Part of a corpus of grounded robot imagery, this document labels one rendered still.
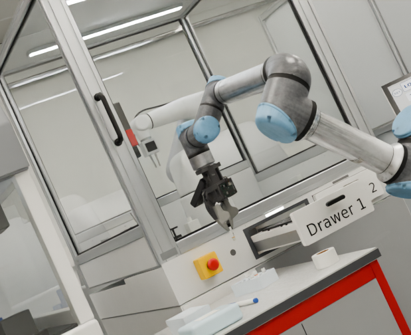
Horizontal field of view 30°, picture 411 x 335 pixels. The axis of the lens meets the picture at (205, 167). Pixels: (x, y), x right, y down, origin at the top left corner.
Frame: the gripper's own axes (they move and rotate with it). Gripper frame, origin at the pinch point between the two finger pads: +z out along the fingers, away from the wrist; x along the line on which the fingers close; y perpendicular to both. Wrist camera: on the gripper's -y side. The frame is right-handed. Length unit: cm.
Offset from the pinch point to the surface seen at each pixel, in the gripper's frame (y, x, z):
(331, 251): 35.5, -1.4, 17.4
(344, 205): 26.2, 25.6, 9.2
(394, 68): -45, 214, -33
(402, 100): 16, 102, -14
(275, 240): 2.6, 14.8, 10.9
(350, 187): 27.6, 30.1, 5.1
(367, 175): 7, 71, 6
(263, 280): 9.9, -5.4, 18.8
